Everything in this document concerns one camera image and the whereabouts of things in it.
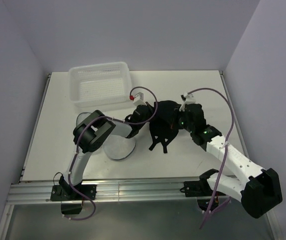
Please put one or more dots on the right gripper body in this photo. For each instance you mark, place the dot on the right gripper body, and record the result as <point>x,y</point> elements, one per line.
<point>184,123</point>

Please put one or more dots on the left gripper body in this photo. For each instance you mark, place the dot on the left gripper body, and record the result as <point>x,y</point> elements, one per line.
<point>150,115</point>

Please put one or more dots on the black bra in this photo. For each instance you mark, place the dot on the black bra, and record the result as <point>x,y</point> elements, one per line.
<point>164,126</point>

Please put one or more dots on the white mesh laundry bag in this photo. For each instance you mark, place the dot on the white mesh laundry bag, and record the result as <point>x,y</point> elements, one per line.
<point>119,150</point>

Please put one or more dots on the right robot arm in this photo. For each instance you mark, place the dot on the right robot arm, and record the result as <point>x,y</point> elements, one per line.
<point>256,188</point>

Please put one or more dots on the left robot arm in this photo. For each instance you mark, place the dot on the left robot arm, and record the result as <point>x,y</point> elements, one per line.
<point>74,174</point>

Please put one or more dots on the white plastic basket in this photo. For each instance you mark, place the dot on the white plastic basket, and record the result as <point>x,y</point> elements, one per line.
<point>99,84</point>

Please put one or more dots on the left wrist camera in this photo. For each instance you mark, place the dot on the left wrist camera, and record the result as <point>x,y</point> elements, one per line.
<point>137,99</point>

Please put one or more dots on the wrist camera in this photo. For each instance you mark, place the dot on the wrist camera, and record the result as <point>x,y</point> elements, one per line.
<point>187,99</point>
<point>137,99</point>

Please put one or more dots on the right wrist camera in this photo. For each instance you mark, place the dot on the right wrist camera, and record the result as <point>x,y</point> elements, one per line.
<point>187,99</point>

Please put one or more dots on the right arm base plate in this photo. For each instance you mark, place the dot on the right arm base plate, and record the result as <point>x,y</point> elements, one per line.
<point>199,188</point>

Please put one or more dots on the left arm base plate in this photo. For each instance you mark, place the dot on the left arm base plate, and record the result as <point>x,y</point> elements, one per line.
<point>58,194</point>

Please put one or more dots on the aluminium rail frame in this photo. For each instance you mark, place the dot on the aluminium rail frame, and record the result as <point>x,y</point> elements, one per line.
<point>136,199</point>

